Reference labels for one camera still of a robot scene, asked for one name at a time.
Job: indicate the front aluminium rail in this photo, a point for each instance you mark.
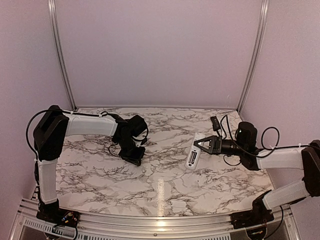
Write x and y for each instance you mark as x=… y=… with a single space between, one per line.
x=98 y=226

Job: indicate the aluminium frame post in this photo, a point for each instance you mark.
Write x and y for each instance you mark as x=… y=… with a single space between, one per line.
x=261 y=28
x=52 y=10

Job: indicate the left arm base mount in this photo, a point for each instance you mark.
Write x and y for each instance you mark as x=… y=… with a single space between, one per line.
x=59 y=216

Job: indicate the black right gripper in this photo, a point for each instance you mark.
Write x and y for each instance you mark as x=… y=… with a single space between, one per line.
x=215 y=142

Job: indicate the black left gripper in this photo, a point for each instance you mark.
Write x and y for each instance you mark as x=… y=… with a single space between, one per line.
x=134 y=159

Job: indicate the white remote control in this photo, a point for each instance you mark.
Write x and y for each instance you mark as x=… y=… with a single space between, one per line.
x=194 y=153

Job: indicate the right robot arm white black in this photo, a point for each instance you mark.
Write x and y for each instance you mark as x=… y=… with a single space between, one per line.
x=302 y=157

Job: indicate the left aluminium frame post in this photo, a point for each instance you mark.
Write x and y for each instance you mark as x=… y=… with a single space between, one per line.
x=52 y=10

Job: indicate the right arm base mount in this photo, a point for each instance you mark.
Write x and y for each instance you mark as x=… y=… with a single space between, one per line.
x=249 y=218

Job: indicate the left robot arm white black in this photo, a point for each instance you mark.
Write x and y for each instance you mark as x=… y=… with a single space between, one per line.
x=56 y=124

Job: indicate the right aluminium frame post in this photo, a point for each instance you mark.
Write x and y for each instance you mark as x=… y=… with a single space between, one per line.
x=261 y=28

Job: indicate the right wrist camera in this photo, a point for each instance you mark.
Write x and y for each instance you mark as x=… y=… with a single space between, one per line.
x=216 y=125

